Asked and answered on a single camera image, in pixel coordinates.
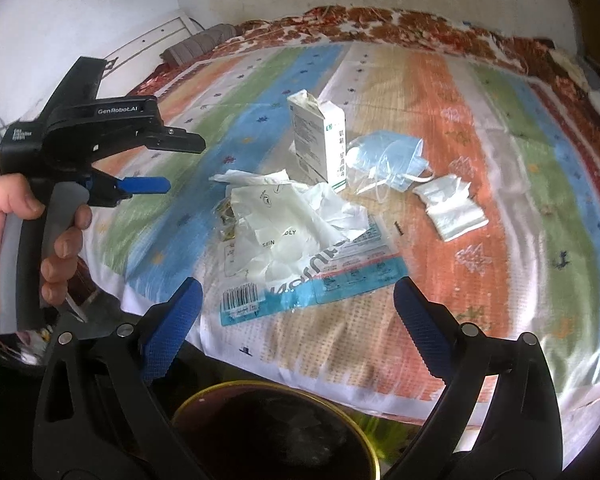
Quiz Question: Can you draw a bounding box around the white headboard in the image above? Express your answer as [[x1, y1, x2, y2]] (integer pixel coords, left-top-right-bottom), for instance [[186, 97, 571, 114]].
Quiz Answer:
[[100, 10, 191, 92]]

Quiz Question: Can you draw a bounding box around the white plastic bag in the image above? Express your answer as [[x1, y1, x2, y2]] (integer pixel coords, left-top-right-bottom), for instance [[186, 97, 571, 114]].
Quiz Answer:
[[210, 170, 371, 281]]

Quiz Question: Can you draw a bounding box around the white cardboard carton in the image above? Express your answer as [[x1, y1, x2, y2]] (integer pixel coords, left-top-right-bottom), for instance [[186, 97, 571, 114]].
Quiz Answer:
[[286, 89, 348, 193]]

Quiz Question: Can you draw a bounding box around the dark round bin gold rim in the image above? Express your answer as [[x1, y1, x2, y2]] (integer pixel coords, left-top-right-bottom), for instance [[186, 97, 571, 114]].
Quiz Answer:
[[172, 380, 381, 480]]

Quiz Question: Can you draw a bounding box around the striped colourful blanket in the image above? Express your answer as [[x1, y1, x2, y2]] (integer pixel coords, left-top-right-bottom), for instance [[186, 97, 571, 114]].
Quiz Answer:
[[95, 40, 600, 466]]

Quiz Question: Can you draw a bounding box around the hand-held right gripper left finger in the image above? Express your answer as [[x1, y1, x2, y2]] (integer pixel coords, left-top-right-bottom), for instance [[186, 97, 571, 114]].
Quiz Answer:
[[32, 277, 216, 480]]

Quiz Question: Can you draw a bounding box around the green plastic bag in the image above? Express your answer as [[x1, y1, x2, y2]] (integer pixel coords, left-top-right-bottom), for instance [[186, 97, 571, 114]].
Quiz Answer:
[[355, 410, 416, 461]]

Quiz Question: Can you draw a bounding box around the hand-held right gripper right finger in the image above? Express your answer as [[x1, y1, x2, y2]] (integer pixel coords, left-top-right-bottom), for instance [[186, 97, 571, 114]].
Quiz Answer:
[[385, 277, 563, 480]]

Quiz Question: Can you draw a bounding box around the blue face mask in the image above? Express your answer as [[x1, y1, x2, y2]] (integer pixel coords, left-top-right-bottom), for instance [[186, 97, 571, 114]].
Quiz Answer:
[[345, 130, 436, 201]]

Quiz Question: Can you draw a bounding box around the small gold wrapper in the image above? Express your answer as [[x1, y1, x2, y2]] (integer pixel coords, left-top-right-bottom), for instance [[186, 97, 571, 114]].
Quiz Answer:
[[217, 200, 238, 241]]

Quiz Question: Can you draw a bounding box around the small white plastic packet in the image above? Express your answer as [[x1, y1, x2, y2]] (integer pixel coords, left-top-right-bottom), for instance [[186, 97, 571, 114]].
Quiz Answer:
[[412, 175, 490, 242]]

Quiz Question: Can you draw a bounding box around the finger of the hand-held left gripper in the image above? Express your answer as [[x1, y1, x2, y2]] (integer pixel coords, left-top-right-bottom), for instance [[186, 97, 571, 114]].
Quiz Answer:
[[82, 167, 171, 208], [130, 125, 206, 155]]

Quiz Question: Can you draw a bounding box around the clear blue printed plastic package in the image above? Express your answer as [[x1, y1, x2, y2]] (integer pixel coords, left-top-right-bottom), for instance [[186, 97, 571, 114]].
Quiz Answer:
[[219, 215, 406, 328]]

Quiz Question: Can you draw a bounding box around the grey folded cloth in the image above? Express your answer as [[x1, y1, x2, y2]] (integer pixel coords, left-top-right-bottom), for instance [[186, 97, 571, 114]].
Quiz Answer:
[[161, 22, 238, 67]]

